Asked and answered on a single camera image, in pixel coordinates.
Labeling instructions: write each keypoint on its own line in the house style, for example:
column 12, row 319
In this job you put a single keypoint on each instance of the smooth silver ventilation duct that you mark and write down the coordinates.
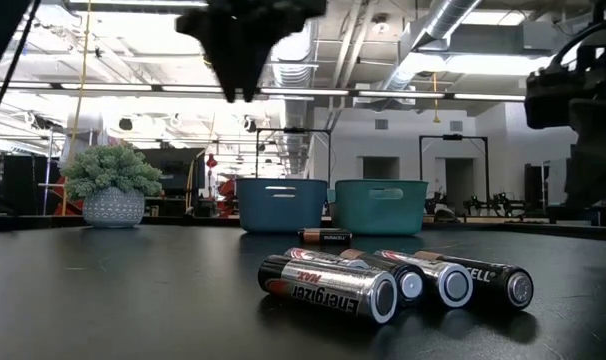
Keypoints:
column 433, row 30

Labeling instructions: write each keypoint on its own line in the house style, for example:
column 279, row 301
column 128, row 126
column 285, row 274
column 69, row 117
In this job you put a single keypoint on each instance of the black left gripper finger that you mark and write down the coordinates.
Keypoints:
column 225, row 60
column 257, row 60

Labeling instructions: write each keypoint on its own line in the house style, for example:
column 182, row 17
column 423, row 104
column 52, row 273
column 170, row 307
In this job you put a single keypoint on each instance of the black rig frame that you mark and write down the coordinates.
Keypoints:
column 453, row 136
column 293, row 130

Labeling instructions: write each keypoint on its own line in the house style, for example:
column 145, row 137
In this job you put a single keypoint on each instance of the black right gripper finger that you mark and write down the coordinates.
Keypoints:
column 598, row 172

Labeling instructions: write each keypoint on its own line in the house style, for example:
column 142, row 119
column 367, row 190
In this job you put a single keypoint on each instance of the corrugated silver ventilation duct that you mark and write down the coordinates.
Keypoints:
column 295, row 65

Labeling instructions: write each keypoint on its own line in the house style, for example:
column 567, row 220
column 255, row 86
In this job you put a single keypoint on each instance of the red hanging lantern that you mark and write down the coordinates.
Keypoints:
column 211, row 161

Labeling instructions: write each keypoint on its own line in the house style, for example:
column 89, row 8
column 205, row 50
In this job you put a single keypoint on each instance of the long ceiling light bar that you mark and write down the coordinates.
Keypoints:
column 483, row 97
column 183, row 89

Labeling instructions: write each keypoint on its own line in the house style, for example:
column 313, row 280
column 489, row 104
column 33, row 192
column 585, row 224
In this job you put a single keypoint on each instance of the silver Energizer AA battery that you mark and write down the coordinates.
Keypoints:
column 320, row 256
column 330, row 287
column 455, row 286

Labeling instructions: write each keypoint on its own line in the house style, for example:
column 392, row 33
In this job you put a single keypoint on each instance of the blue plastic bin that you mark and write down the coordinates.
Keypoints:
column 282, row 215

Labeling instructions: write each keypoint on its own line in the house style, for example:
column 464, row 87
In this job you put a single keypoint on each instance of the black copper Duracell AA battery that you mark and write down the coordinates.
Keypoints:
column 333, row 236
column 503, row 285
column 410, row 285

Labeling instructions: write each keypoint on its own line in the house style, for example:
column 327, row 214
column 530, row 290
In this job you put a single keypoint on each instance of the green succulent in patterned pot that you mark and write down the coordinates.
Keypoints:
column 114, row 207

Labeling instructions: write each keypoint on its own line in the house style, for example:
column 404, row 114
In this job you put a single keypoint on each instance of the teal plastic bin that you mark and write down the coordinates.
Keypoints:
column 378, row 217

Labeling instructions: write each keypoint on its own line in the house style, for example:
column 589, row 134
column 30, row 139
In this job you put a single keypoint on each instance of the black monitor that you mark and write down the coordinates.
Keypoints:
column 178, row 170

